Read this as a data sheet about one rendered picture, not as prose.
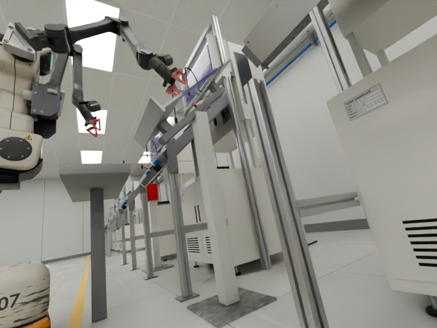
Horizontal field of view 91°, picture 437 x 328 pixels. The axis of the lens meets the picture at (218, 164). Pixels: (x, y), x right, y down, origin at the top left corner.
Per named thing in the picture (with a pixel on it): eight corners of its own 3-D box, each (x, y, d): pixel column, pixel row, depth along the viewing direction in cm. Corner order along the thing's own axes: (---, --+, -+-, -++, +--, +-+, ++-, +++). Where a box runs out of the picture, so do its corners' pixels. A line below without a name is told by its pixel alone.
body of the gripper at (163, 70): (173, 82, 112) (162, 72, 111) (178, 69, 103) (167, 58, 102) (164, 88, 108) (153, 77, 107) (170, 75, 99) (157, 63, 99)
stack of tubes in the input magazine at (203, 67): (212, 71, 161) (206, 43, 168) (186, 108, 203) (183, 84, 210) (225, 75, 168) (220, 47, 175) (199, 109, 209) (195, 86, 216)
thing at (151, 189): (146, 274, 178) (140, 183, 199) (141, 271, 198) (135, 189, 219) (174, 266, 191) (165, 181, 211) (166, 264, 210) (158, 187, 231)
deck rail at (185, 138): (170, 160, 118) (162, 152, 117) (169, 161, 120) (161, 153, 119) (231, 98, 158) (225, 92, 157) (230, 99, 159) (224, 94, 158)
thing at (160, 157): (169, 161, 120) (160, 152, 119) (145, 187, 173) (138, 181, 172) (171, 160, 120) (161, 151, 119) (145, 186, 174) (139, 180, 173)
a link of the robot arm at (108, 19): (111, 30, 131) (109, 12, 124) (131, 38, 130) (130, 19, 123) (46, 49, 100) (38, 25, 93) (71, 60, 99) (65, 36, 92)
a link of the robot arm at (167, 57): (139, 67, 108) (138, 49, 102) (153, 61, 116) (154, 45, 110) (158, 77, 106) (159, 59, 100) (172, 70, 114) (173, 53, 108)
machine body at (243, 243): (234, 279, 115) (215, 168, 131) (186, 268, 172) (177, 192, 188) (311, 252, 148) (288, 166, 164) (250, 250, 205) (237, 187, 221)
